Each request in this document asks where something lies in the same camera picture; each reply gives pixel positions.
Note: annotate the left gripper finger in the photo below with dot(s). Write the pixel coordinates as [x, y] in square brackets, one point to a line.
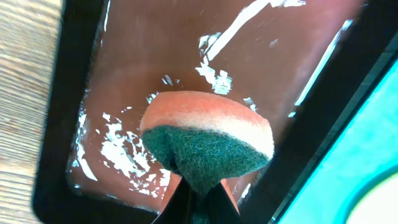
[187, 207]

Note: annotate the green and orange sponge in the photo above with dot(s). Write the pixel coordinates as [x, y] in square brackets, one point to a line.
[205, 139]

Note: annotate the green rimmed plate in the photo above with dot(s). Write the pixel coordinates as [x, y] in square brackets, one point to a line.
[378, 205]

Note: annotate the black tray with red liquid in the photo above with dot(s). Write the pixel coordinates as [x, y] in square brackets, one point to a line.
[305, 66]

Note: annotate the teal plastic tray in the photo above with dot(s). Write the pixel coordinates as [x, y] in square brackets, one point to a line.
[364, 155]

